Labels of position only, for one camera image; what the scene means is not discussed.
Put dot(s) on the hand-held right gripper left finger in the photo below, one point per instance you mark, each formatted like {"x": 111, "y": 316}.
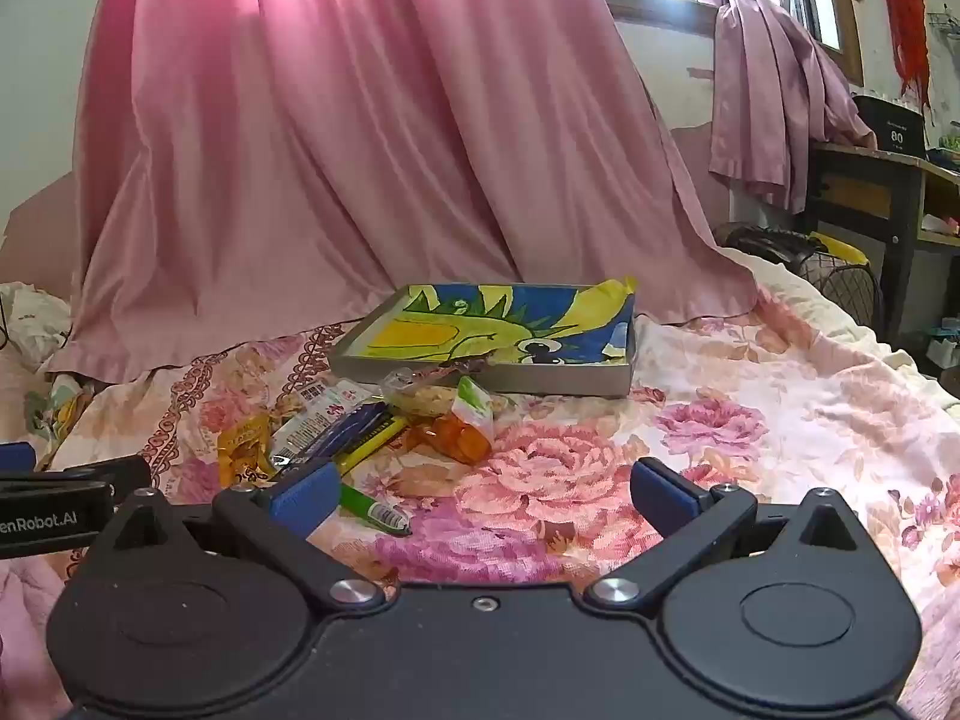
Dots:
{"x": 304, "y": 499}

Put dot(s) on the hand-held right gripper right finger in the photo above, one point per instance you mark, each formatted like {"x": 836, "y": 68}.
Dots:
{"x": 661, "y": 499}

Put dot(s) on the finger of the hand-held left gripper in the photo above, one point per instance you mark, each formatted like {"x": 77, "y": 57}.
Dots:
{"x": 16, "y": 457}

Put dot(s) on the green stick snack packet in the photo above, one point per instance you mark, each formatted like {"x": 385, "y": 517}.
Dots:
{"x": 375, "y": 514}

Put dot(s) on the yellow nut snack packet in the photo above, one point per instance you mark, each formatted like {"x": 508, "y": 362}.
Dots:
{"x": 241, "y": 450}

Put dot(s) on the thin yellow snack packet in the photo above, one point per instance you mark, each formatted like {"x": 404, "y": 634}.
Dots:
{"x": 371, "y": 444}

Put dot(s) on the dark blue snack packet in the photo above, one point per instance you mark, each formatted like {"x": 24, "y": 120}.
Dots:
{"x": 358, "y": 424}

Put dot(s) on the white red print snack packet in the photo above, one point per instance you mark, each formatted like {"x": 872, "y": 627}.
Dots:
{"x": 324, "y": 405}

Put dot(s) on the clear plastic snack bag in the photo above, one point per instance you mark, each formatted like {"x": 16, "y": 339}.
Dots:
{"x": 420, "y": 394}

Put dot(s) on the orange snack packet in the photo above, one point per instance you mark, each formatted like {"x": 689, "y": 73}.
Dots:
{"x": 457, "y": 435}

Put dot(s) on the grey tray with cartoon lining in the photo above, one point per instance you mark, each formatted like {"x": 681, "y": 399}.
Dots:
{"x": 465, "y": 319}

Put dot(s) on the floral bed blanket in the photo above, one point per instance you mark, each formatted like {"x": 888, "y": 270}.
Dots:
{"x": 750, "y": 427}

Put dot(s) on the white crumpled cloth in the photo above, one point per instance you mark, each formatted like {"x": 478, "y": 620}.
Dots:
{"x": 34, "y": 319}

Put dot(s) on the yellow plastic item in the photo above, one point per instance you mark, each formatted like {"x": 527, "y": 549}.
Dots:
{"x": 840, "y": 246}

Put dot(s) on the large pink curtain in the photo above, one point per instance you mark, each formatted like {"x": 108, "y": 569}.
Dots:
{"x": 337, "y": 135}

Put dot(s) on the dark wooden desk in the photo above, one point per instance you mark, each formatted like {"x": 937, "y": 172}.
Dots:
{"x": 862, "y": 180}

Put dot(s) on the lilac tied curtain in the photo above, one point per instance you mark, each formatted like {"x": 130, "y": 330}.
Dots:
{"x": 765, "y": 90}

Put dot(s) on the black box with white label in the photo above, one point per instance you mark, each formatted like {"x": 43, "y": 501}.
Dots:
{"x": 889, "y": 124}

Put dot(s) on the red hanging decoration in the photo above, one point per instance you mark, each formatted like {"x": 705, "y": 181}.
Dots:
{"x": 907, "y": 22}

